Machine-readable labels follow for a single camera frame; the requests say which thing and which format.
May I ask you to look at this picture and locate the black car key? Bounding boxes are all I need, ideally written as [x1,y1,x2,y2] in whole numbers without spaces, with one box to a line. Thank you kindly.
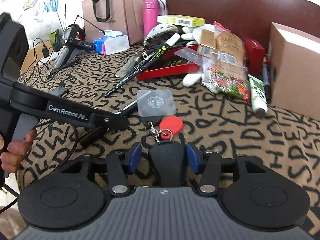
[139,114,188,188]

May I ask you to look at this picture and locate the pink thermos bottle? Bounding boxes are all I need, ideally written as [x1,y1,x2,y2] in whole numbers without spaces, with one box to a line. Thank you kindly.
[143,0,165,36]

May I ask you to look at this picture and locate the colourful candy packet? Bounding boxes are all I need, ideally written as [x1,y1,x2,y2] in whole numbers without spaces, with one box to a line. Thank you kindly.
[201,68,251,102]

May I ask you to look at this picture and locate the black marker silver label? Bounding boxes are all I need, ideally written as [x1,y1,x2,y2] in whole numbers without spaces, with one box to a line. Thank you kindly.
[115,100,138,116]

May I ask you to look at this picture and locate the small red box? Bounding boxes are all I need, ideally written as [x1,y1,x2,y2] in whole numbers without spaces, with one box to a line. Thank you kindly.
[244,38,265,77]

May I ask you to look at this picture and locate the yellow-green small box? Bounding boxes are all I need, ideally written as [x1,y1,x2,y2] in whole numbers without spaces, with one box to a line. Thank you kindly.
[157,15,206,28]

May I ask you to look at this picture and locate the white pebble toy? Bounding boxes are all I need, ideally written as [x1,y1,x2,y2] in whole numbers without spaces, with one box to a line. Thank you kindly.
[182,73,202,87]

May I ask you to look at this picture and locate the red shallow tray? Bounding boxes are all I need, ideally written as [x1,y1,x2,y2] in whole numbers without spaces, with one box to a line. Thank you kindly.
[137,44,200,81]

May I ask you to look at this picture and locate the blue tissue pack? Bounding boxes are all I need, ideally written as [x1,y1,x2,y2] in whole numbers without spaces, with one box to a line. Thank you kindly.
[93,30,130,56]

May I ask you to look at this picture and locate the white floral pouch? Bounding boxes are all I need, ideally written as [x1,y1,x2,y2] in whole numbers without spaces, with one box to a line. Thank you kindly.
[144,23,178,45]

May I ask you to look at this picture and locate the large brown cardboard box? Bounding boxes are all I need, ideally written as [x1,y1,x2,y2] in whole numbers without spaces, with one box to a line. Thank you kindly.
[268,22,319,120]

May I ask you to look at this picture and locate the handheld camera gimbal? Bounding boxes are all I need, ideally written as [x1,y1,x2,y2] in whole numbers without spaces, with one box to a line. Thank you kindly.
[55,24,95,68]

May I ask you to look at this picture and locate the brown paper shopping bag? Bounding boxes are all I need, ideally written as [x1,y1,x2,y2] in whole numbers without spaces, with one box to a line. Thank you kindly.
[82,0,144,45]

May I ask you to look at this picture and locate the red key fob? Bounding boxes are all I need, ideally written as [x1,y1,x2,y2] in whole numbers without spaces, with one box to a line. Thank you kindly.
[159,116,184,140]

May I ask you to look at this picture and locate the leopard letter print tablecloth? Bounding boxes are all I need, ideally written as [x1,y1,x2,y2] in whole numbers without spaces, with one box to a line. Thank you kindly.
[16,46,319,239]

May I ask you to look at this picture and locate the clear adhesive hook sheet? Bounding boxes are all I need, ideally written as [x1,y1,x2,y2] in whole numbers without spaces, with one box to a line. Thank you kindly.
[137,89,177,117]

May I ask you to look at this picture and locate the packaged brown biscuits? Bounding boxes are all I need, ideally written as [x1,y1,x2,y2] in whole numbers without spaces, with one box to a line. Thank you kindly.
[214,21,247,80]

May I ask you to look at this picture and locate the black marker by box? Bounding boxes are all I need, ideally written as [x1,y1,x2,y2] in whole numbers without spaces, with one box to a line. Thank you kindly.
[263,63,271,103]

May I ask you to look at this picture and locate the green white tube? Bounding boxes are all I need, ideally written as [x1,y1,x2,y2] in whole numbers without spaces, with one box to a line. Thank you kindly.
[248,74,268,119]

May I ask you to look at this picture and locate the green yellow highlighter marker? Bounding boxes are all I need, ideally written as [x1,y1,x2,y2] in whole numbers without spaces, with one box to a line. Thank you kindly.
[128,33,181,78]

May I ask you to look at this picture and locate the person's left hand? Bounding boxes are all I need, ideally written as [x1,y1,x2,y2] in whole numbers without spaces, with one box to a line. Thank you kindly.
[1,129,37,173]

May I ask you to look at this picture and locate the dark brown headboard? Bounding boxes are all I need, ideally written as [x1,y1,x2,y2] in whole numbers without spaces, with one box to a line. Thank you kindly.
[166,0,319,49]

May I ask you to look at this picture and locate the thin black marker pen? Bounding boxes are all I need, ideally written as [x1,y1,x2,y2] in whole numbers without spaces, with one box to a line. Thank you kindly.
[105,44,173,98]

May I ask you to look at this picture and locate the gold rectangular box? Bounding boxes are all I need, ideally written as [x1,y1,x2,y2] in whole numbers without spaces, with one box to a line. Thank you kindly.
[197,29,217,58]

